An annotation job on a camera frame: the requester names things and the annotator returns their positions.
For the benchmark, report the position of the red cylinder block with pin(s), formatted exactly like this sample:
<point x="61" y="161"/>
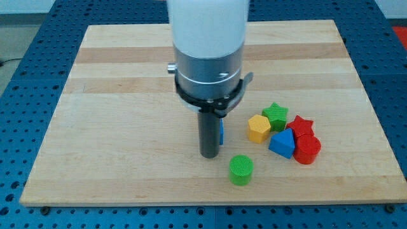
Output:
<point x="307" y="149"/>

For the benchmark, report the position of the green star block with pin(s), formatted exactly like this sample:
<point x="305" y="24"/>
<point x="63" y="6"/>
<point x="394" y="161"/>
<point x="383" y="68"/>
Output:
<point x="277" y="116"/>

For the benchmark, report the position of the yellow hexagon block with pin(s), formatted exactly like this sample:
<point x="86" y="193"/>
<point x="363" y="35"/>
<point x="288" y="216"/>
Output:
<point x="258" y="128"/>

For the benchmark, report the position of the blue triangle block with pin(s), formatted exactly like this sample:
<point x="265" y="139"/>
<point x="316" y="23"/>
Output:
<point x="283" y="143"/>

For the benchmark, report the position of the wooden board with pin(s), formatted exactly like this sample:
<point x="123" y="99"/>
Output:
<point x="120" y="136"/>

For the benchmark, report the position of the green cylinder block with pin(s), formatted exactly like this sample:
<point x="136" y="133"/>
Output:
<point x="240" y="170"/>

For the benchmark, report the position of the red star block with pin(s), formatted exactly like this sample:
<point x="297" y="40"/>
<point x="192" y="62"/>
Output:
<point x="300" y="127"/>

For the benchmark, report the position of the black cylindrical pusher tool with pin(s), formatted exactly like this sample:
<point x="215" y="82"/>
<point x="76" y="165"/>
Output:
<point x="209" y="134"/>

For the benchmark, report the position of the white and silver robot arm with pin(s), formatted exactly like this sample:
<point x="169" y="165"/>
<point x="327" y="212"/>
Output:
<point x="208" y="38"/>

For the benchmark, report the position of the blue cube block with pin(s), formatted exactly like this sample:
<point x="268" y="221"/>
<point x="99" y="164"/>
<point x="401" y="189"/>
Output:
<point x="221" y="132"/>

